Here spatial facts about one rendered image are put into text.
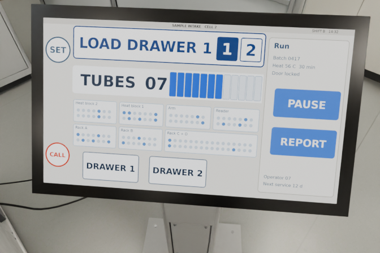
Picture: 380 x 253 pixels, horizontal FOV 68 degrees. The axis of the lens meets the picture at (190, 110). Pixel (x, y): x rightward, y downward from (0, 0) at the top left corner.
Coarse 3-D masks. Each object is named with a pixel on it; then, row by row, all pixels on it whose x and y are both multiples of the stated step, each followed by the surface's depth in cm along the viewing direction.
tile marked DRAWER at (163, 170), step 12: (156, 156) 45; (168, 156) 45; (156, 168) 46; (168, 168) 45; (180, 168) 45; (192, 168) 45; (204, 168) 45; (156, 180) 46; (168, 180) 46; (180, 180) 45; (192, 180) 45; (204, 180) 45
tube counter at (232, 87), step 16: (144, 80) 44; (160, 80) 44; (176, 80) 44; (192, 80) 44; (208, 80) 44; (224, 80) 44; (240, 80) 43; (256, 80) 43; (144, 96) 44; (160, 96) 44; (176, 96) 44; (192, 96) 44; (208, 96) 44; (224, 96) 44; (240, 96) 44; (256, 96) 43
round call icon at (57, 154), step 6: (48, 144) 46; (54, 144) 46; (60, 144) 46; (66, 144) 46; (48, 150) 46; (54, 150) 46; (60, 150) 46; (66, 150) 46; (48, 156) 46; (54, 156) 46; (60, 156) 46; (66, 156) 46; (48, 162) 47; (54, 162) 46; (60, 162) 46; (66, 162) 46
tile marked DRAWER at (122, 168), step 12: (84, 156) 46; (96, 156) 46; (108, 156) 46; (120, 156) 46; (132, 156) 46; (84, 168) 46; (96, 168) 46; (108, 168) 46; (120, 168) 46; (132, 168) 46; (96, 180) 46; (108, 180) 46; (120, 180) 46; (132, 180) 46
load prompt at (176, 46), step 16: (80, 32) 44; (96, 32) 44; (112, 32) 44; (128, 32) 44; (144, 32) 44; (160, 32) 43; (176, 32) 43; (192, 32) 43; (208, 32) 43; (224, 32) 43; (240, 32) 43; (80, 48) 44; (96, 48) 44; (112, 48) 44; (128, 48) 44; (144, 48) 44; (160, 48) 44; (176, 48) 43; (192, 48) 43; (208, 48) 43; (224, 48) 43; (240, 48) 43; (256, 48) 43; (208, 64) 43; (224, 64) 43; (240, 64) 43; (256, 64) 43
